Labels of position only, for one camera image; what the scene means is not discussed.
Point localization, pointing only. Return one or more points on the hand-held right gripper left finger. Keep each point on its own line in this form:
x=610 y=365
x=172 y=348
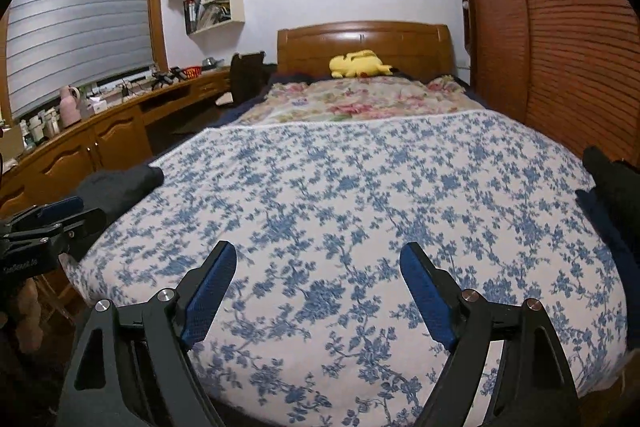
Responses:
x=207 y=297

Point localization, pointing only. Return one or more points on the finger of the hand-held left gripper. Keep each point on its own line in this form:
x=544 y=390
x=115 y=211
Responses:
x=82 y=222
x=57 y=209

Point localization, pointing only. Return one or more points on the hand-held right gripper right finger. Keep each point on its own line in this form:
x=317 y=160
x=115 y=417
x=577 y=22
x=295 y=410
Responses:
x=427 y=297

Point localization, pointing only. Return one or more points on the black buttoned coat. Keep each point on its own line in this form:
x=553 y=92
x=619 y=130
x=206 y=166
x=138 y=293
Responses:
x=612 y=187

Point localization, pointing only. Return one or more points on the person's left hand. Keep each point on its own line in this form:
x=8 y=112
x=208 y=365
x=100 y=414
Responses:
x=30 y=312

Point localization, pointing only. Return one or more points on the dark grey folded clothing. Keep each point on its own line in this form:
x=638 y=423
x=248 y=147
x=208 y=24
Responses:
x=120 y=187

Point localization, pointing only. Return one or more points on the group of white bottles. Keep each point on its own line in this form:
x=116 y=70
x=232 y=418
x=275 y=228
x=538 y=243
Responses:
x=37 y=127

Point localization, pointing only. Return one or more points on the wooden desk with cabinets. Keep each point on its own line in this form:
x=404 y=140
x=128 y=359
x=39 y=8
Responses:
x=115 y=132

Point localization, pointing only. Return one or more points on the pink kettle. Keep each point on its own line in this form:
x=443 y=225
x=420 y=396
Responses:
x=70 y=109

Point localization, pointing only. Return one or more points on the white tissue box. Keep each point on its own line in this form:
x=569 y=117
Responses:
x=97 y=105

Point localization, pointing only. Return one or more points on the blue floral blanket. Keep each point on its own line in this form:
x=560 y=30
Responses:
x=350 y=207

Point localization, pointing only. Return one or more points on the black gadget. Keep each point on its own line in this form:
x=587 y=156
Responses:
x=165 y=77

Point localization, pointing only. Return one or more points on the red basket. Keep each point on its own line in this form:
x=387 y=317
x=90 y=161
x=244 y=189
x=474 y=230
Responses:
x=192 y=73

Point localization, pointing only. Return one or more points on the navy blue clothing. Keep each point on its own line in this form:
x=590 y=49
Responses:
x=592 y=212

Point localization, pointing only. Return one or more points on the grey window blind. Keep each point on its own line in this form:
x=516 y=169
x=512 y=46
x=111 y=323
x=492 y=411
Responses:
x=75 y=22

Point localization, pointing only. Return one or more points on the silver pot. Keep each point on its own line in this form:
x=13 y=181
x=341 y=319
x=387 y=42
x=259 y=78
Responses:
x=212 y=63

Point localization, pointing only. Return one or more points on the pink floral quilt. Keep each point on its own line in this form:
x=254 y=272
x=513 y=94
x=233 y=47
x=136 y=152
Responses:
x=360 y=99

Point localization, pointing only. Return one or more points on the dark chair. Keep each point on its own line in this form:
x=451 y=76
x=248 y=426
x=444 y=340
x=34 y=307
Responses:
x=247 y=74

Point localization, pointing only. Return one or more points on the black binders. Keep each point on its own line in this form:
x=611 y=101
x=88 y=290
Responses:
x=190 y=14

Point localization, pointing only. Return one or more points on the yellow plush toy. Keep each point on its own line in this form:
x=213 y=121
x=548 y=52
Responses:
x=355 y=64

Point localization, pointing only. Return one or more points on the wooden bed headboard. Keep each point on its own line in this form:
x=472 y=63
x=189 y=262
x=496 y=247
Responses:
x=390 y=42

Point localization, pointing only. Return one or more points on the wooden slatted wardrobe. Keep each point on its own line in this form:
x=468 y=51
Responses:
x=560 y=32

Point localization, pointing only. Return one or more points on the wooden window frame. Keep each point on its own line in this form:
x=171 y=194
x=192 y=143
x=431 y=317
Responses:
x=157 y=7

